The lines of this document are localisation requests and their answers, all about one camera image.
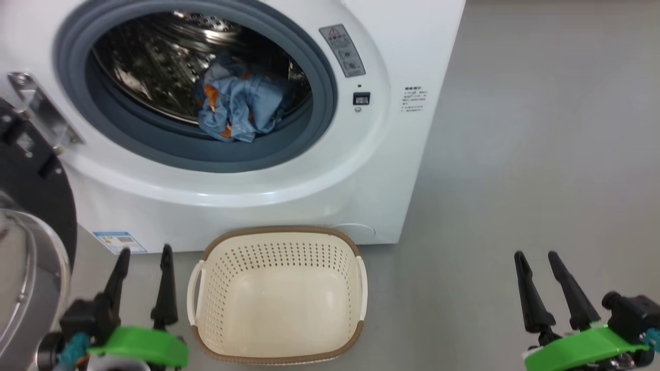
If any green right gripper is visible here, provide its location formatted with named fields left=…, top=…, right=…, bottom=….
left=514, top=251, right=650, bottom=371

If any grey rubber door gasket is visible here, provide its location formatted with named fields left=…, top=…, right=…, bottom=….
left=53, top=0, right=338, bottom=173

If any round white filter cover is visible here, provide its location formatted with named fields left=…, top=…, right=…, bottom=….
left=330, top=223, right=376, bottom=243

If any blue energy label sticker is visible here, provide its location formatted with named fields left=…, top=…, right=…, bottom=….
left=93, top=231, right=147, bottom=254

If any steel washer drum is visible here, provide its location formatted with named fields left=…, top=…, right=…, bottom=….
left=92, top=11, right=312, bottom=127

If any grey warning sticker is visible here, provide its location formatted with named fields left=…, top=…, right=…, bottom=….
left=319, top=24, right=367, bottom=78

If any chrome door hinge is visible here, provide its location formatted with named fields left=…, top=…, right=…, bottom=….
left=8, top=72, right=86, bottom=155

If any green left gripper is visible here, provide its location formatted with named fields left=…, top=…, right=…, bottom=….
left=87, top=245, right=189, bottom=369

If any white front-load washing machine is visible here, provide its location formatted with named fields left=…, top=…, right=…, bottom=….
left=0, top=0, right=467, bottom=254

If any black round washer door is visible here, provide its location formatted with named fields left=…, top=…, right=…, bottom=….
left=0, top=98, right=78, bottom=371

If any cream perforated laundry basket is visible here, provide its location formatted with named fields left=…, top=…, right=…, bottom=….
left=187, top=226, right=368, bottom=365

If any teal plug camera cable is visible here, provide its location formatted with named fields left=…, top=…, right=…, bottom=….
left=641, top=327, right=660, bottom=353
left=56, top=332, right=92, bottom=371

